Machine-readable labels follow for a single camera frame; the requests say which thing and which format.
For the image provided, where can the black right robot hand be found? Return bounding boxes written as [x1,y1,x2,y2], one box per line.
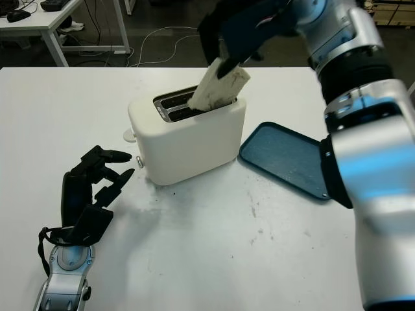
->
[197,0,292,78]

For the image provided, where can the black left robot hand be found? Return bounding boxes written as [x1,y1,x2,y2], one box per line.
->
[60,144,136,229]

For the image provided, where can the white bread slice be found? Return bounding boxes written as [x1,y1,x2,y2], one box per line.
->
[187,56,252,113]

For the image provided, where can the cream white two-slot toaster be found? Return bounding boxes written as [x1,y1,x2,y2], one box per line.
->
[122,82,248,187]

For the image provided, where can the blue rectangular tray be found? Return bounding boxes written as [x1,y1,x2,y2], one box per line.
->
[239,121,333,205]

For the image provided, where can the wooden crate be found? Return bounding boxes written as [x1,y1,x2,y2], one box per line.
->
[362,0,415,29]

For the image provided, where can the white shoes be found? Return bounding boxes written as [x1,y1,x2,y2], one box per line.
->
[60,19,86,34]

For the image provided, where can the white office desk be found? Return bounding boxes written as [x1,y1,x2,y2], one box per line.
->
[0,0,132,67]

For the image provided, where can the black computer mouse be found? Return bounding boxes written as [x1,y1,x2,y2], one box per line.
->
[6,9,32,23]

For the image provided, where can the black device on desk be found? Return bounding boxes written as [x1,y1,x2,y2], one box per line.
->
[40,0,71,10]

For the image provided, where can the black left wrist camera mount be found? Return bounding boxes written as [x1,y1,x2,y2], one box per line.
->
[47,204,114,248]

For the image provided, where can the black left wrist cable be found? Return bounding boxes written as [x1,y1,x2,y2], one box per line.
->
[37,226,65,276]

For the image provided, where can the white cable on floor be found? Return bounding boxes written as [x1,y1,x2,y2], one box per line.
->
[132,25,208,67]

